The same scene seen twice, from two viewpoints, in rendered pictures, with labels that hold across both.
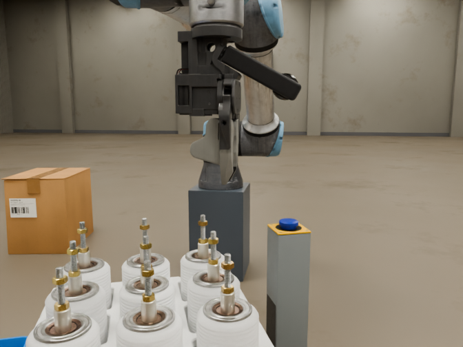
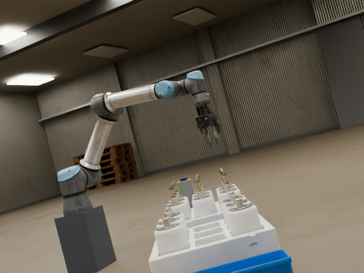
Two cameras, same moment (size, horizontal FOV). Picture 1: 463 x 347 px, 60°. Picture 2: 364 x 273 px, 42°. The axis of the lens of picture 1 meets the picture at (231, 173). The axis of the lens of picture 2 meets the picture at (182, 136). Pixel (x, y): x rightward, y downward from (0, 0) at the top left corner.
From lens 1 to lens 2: 225 cm
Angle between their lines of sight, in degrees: 76
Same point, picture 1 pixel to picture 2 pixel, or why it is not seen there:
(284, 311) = not seen: hidden behind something
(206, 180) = (82, 205)
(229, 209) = (100, 217)
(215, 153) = (217, 135)
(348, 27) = not seen: outside the picture
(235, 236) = (106, 233)
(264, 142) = (97, 174)
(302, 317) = not seen: hidden behind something
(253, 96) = (102, 146)
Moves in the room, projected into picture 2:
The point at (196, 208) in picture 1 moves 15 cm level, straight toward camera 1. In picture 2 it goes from (88, 222) to (116, 215)
